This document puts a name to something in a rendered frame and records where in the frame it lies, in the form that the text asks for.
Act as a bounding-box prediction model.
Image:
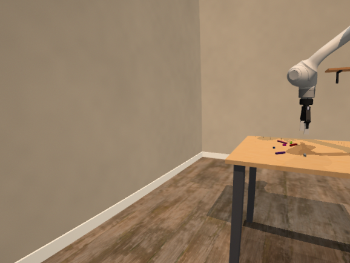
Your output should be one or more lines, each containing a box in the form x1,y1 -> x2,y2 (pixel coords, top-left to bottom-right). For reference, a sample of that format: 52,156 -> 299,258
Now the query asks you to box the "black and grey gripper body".
299,98 -> 313,109

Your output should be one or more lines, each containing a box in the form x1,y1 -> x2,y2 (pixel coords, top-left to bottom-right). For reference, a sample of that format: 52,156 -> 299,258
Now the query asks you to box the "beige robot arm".
287,26 -> 350,99

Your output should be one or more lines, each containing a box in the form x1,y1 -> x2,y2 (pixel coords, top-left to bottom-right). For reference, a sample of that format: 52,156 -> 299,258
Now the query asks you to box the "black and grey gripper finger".
300,108 -> 305,131
303,107 -> 311,135

